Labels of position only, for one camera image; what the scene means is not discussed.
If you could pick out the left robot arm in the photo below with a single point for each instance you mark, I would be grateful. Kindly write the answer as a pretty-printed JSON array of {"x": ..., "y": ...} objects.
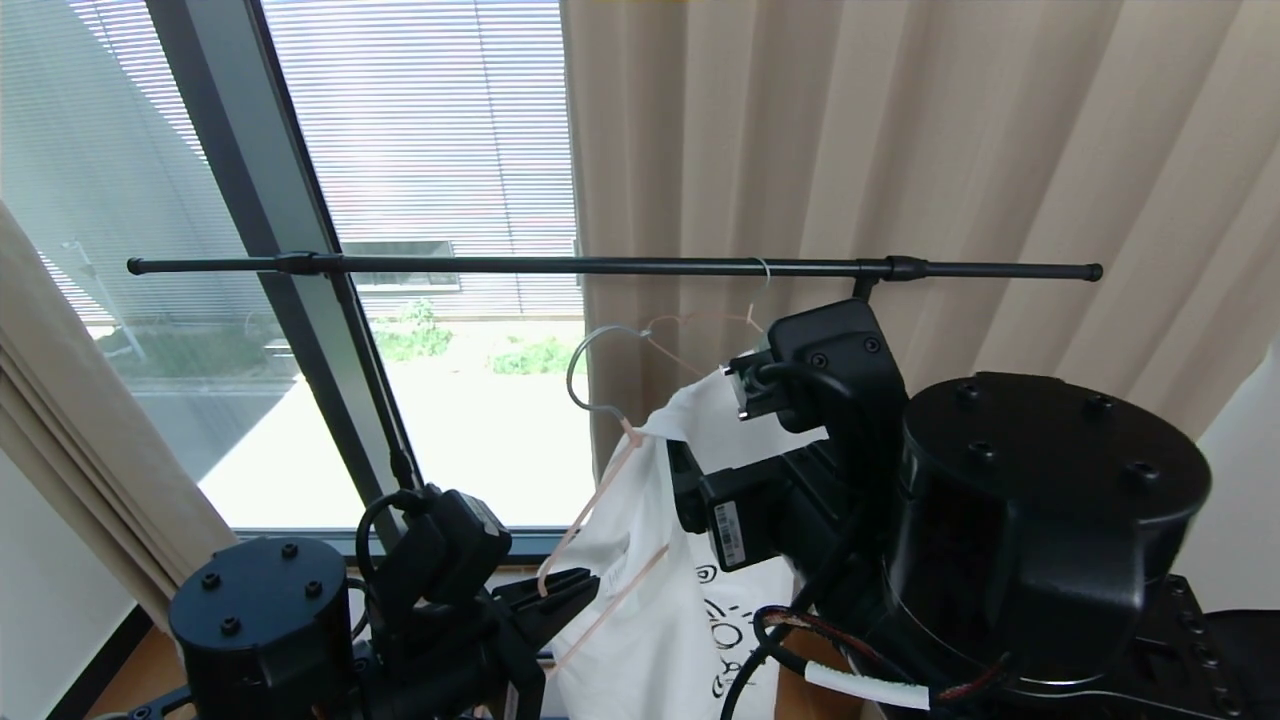
[{"x": 260, "y": 620}]

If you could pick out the window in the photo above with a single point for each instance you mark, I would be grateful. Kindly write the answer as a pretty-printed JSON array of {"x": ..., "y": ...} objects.
[{"x": 430, "y": 150}]

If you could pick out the black clothes rack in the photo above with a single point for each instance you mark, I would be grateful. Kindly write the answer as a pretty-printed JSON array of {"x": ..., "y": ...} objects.
[{"x": 600, "y": 265}]

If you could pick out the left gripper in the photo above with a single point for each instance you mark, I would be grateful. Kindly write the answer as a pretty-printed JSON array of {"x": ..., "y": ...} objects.
[{"x": 505, "y": 670}]

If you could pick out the pink clothes hanger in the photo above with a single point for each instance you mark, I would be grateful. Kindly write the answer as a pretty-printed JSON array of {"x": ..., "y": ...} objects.
[
  {"x": 762, "y": 275},
  {"x": 570, "y": 370}
]

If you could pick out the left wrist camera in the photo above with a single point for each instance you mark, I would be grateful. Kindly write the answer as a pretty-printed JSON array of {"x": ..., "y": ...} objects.
[{"x": 455, "y": 545}]

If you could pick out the white printed t-shirt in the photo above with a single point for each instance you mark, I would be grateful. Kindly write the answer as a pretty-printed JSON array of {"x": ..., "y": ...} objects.
[{"x": 660, "y": 620}]

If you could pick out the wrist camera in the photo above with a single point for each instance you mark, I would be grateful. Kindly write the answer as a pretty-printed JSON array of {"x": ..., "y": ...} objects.
[
  {"x": 455, "y": 545},
  {"x": 740, "y": 520}
]

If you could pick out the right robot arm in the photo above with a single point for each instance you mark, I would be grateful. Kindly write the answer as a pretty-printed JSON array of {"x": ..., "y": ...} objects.
[{"x": 1040, "y": 520}]

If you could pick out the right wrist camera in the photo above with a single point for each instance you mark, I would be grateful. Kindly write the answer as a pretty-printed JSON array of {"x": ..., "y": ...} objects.
[{"x": 740, "y": 520}]

